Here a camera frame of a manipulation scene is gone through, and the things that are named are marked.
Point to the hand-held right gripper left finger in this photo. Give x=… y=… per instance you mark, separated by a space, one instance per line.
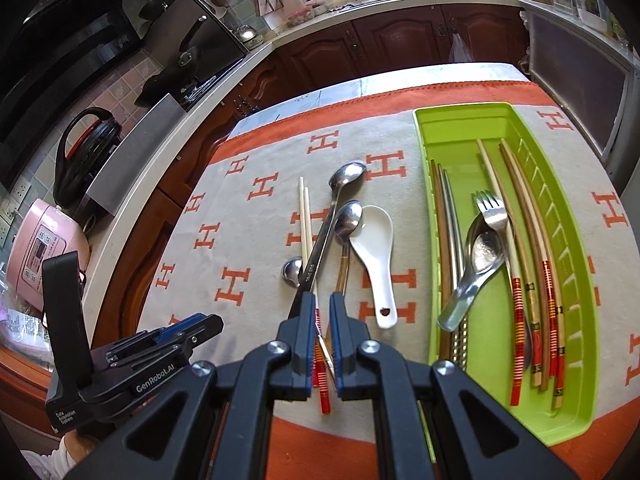
x=310 y=350

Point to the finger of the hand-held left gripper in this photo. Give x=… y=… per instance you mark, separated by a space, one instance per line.
x=207 y=327
x=180 y=326

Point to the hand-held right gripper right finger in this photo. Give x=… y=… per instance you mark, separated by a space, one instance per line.
x=336 y=355

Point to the small metal spoon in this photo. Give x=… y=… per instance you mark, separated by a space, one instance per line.
x=291 y=271

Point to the white ceramic spoon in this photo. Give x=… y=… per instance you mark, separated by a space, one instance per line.
x=375 y=240

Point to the metal fork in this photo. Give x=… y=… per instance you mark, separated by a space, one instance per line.
x=492 y=212

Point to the green plastic utensil tray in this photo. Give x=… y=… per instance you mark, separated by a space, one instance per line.
x=450 y=130

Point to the pink rice cooker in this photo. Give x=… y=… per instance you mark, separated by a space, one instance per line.
x=45 y=240

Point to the folded steel stove guard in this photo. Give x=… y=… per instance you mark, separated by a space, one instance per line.
x=135 y=155

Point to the black red electric kettle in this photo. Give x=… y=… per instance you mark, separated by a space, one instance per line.
x=100 y=135

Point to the orange beige patterned blanket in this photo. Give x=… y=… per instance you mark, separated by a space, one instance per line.
x=280 y=140

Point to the black wok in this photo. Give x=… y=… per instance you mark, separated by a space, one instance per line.
x=155 y=92

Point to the gas stove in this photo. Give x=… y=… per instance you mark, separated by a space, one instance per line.
x=195 y=91

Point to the black range hood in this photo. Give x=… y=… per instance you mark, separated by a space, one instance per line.
x=60 y=50

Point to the tall steel splash panel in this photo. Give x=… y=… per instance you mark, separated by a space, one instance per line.
x=215 y=45

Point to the small steel teapot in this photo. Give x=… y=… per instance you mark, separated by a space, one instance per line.
x=246 y=34

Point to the brown wooden base cabinets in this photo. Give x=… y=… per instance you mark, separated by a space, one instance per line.
x=400 y=35

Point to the white plastic bag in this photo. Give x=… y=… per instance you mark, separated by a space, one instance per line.
x=460 y=52

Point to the pink food container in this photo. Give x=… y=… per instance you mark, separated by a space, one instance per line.
x=305 y=15

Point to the grey cabinet frosted doors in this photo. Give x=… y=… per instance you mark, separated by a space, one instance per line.
x=575 y=70

